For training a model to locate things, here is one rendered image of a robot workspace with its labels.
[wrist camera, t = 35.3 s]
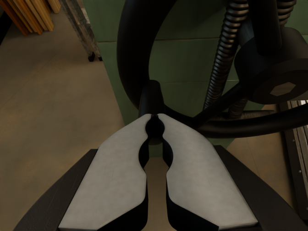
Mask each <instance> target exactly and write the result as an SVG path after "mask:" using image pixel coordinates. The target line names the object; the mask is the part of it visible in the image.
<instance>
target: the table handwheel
mask: <svg viewBox="0 0 308 231"><path fill-rule="evenodd" d="M176 1H177V0H125V4H124V6H123V10H122V13H121V18H120V23H119V28H118V35H117V48H116V53H117V67H118V72H119V76H120V79H121V83H122V85H123V87H124V90H125V92H126V94H127V96H128V98H129V99H130V101H131V102H132V104H133V105H134V106H135V107H136V108H137V109H138V110H139V104H140V98H141V94H142V89H143V83H144V82H145V81H147V80H150V79H149V59H150V53H151V49H152V46H153V43H154V40H155V37H156V35H157V33H158V31H159V29H160V27H161V25H162V23H163V21H164V20H165V18H166V16H167V15H168V13H169V11H170V10H171V9H172V7H173V5H174V4H175V3H176ZM247 2H248V7H249V11H250V12H249V13H248V15H247V19H246V20H245V21H243V22H242V26H241V27H240V28H239V29H238V34H237V39H238V42H239V44H240V47H241V48H240V49H239V51H238V52H237V54H236V56H235V59H234V67H235V70H236V73H237V76H238V79H239V83H238V84H236V85H235V86H234V87H232V88H231V89H230V90H229V91H228V92H226V93H225V94H224V95H222V96H221V97H220V98H219V99H218V100H216V101H215V102H214V103H213V104H211V105H210V106H209V107H207V108H206V109H204V110H203V111H201V112H200V113H199V114H197V115H196V116H195V117H189V116H186V115H183V114H181V113H178V112H176V111H174V110H173V109H171V108H169V107H168V106H166V105H165V111H166V115H168V116H169V117H171V118H173V119H175V120H177V121H179V122H181V123H183V124H185V125H187V126H189V127H190V128H192V129H194V130H195V131H197V132H199V133H200V134H202V135H203V136H204V137H206V138H216V139H227V138H247V137H254V136H261V135H267V134H272V133H277V132H282V131H287V130H291V129H294V128H298V127H302V126H306V125H308V103H305V104H303V105H300V106H297V107H294V108H291V109H288V110H285V111H281V112H278V113H274V114H270V115H265V116H260V117H255V118H249V119H242V120H232V121H212V120H211V119H213V118H214V117H216V116H217V115H218V114H220V113H221V112H223V111H225V110H226V109H228V108H230V107H231V106H233V105H234V104H236V103H237V102H239V101H241V100H242V99H244V98H246V99H247V100H249V101H251V102H255V103H258V104H262V105H273V104H278V103H282V102H286V101H289V100H291V99H294V98H296V97H298V96H300V95H301V94H303V93H305V92H306V91H308V44H307V42H306V41H305V39H304V38H303V36H302V35H301V34H300V32H299V31H298V30H296V29H294V28H291V27H280V24H279V17H278V10H277V3H276V0H247Z"/></svg>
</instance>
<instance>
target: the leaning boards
mask: <svg viewBox="0 0 308 231"><path fill-rule="evenodd" d="M49 4H50V6H51V8H52V9H53V11H54V13H59V11H60V8H61V5H60V3H59V1H58V0H0V6H1V7H2V8H3V9H4V11H5V12H6V13H7V15H8V16H9V17H10V19H11V20H12V21H13V22H14V23H15V25H16V26H17V27H18V29H19V30H20V31H21V32H22V34H23V35H24V36H27V34H28V32H29V31H30V32H31V33H32V32H33V31H34V32H38V34H39V35H41V34H42V31H43V29H44V30H49V31H53V28H54V24H53V23H52V19H51V17H50V12H51V10H50V8H49V6H48V5H49Z"/></svg>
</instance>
